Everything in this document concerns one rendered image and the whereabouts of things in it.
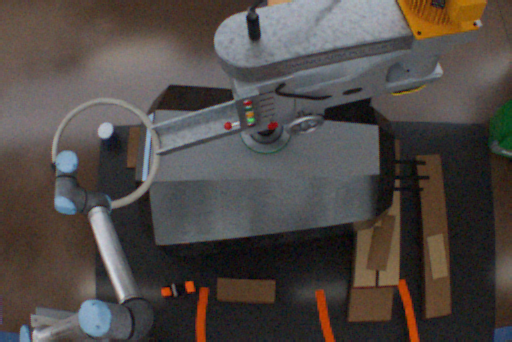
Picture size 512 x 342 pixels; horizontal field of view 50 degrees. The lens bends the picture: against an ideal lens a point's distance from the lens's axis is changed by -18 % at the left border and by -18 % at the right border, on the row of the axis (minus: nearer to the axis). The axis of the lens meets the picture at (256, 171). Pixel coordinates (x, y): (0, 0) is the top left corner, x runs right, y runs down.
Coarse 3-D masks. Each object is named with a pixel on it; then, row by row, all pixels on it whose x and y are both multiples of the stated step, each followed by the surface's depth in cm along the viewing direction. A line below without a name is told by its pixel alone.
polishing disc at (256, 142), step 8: (280, 128) 278; (248, 136) 277; (256, 136) 277; (272, 136) 277; (280, 136) 277; (288, 136) 276; (248, 144) 276; (256, 144) 276; (264, 144) 276; (272, 144) 276; (280, 144) 276; (264, 152) 276
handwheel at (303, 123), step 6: (300, 114) 243; (294, 120) 237; (300, 120) 236; (306, 120) 237; (312, 120) 240; (288, 126) 239; (294, 126) 240; (300, 126) 241; (306, 126) 240; (312, 126) 247; (318, 126) 246; (288, 132) 243; (294, 132) 246; (300, 132) 248; (306, 132) 248
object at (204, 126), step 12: (216, 108) 258; (228, 108) 262; (180, 120) 259; (192, 120) 262; (204, 120) 262; (216, 120) 261; (228, 120) 261; (168, 132) 262; (180, 132) 261; (192, 132) 261; (204, 132) 260; (216, 132) 256; (228, 132) 256; (240, 132) 259; (168, 144) 260; (180, 144) 255; (192, 144) 257
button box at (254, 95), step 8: (240, 96) 213; (248, 96) 213; (256, 96) 214; (240, 104) 217; (256, 104) 220; (240, 112) 223; (256, 112) 227; (240, 120) 230; (256, 120) 234; (240, 128) 237; (248, 128) 239
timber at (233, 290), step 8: (224, 280) 333; (232, 280) 333; (240, 280) 333; (248, 280) 333; (256, 280) 332; (264, 280) 332; (272, 280) 332; (224, 288) 332; (232, 288) 332; (240, 288) 332; (248, 288) 331; (256, 288) 331; (264, 288) 331; (272, 288) 331; (224, 296) 331; (232, 296) 330; (240, 296) 330; (248, 296) 330; (256, 296) 330; (264, 296) 330; (272, 296) 329
